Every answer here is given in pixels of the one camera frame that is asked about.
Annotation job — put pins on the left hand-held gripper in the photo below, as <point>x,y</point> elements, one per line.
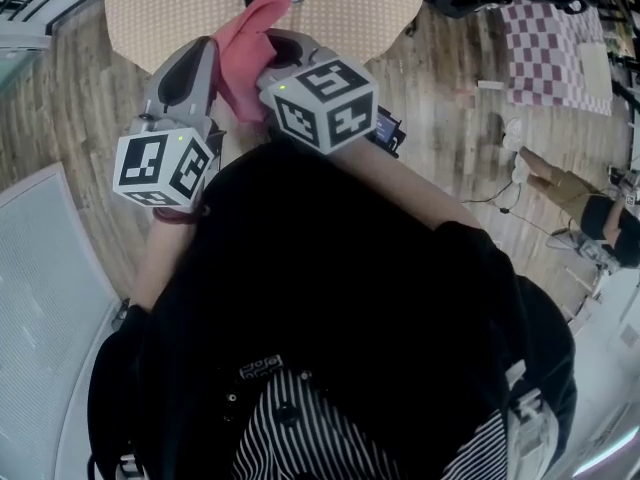
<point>145,163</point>

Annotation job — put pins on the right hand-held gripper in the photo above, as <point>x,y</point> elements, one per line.
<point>325,108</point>

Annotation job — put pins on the pink cloth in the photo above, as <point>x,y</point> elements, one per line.
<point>240,58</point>

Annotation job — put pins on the person's left forearm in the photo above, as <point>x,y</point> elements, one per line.
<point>160,263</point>

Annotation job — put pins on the grey shoulder bag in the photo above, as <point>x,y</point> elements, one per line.
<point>532,418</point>

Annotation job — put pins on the person's right forearm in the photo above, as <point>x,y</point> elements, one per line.
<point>410,183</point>

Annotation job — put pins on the round table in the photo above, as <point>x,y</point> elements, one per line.
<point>165,8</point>

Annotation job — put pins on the table with purple checked cloth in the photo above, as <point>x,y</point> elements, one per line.
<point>540,53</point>

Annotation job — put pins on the black display screen device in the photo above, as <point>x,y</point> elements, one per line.
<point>385,130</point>

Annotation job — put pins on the person's black shirt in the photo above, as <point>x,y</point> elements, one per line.
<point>325,268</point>

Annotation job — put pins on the white frosted partition panel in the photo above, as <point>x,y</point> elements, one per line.
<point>45,293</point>

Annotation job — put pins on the white flat board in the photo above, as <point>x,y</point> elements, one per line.
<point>595,70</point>

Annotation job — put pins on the person's striped garment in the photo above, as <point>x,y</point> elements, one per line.
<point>300,443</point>

